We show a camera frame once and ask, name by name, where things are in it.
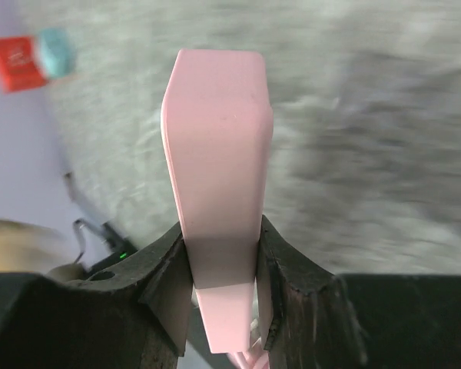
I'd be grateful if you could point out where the red cube socket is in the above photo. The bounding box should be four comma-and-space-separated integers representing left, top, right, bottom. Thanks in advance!
0, 36, 48, 93

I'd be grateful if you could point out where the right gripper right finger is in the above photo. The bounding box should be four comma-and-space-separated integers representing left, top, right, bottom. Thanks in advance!
257, 219, 461, 368

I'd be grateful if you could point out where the teal charger plug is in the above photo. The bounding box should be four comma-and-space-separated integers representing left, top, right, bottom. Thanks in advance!
35, 28, 75, 80

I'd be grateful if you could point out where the pink power strip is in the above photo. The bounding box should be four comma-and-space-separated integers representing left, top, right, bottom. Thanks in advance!
161, 49, 274, 368

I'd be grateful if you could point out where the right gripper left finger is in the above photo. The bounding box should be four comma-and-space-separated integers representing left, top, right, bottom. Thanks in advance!
0, 225, 192, 368

